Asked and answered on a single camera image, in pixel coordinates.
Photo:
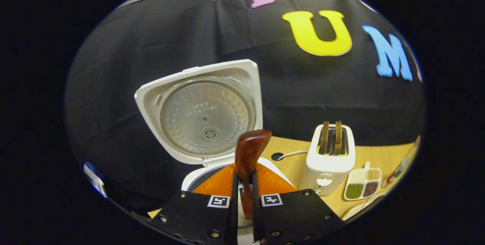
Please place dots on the clear plastic bottle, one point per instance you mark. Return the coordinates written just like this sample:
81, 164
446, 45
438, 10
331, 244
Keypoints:
398, 171

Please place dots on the brown wooden spoon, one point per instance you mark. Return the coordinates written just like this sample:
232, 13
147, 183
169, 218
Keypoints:
248, 150

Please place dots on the round black table grommet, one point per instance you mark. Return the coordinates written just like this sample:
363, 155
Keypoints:
277, 156

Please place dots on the white toaster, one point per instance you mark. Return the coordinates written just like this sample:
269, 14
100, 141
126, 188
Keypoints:
329, 169

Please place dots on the white rice cooker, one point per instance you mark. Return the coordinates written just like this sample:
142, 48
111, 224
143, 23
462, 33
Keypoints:
204, 112

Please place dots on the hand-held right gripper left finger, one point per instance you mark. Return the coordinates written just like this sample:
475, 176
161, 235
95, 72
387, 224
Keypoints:
189, 214

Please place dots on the white plate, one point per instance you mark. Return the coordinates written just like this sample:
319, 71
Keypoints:
358, 209

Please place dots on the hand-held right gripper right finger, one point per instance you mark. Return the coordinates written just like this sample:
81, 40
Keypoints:
299, 214

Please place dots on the white divided rice dish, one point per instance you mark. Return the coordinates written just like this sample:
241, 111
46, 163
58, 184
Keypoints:
360, 188

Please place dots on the brown bread slice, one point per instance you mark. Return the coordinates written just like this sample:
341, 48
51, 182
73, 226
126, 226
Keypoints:
325, 137
338, 137

